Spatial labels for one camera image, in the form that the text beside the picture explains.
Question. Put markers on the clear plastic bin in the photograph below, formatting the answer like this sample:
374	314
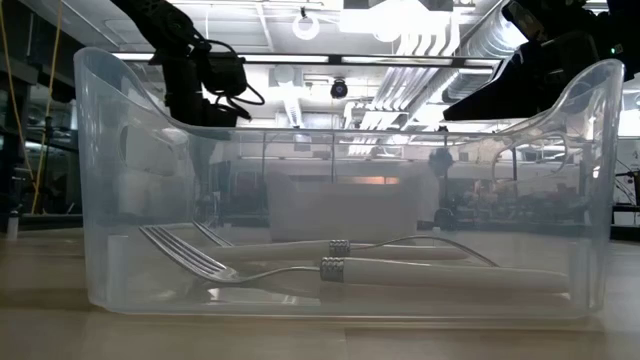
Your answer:
100	150

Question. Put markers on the cluttered background workbench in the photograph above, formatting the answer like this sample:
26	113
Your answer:
550	210

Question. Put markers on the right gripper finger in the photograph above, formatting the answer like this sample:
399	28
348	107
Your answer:
530	85

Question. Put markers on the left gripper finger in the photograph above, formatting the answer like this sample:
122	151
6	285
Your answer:
219	114

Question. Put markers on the small white bottle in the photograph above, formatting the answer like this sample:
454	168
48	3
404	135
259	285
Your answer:
12	227

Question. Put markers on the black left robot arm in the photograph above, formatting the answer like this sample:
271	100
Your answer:
160	20

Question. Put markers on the black overhead camera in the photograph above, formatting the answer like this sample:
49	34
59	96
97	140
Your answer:
339	89

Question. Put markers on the orange plastic bin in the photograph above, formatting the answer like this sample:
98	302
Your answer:
370	180

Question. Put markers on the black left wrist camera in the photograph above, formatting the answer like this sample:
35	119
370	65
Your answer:
225	75

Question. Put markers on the black aluminium extrusion frame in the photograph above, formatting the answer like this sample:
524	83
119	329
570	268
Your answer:
400	60

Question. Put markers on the silver ventilation duct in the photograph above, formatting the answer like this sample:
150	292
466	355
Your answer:
480	55

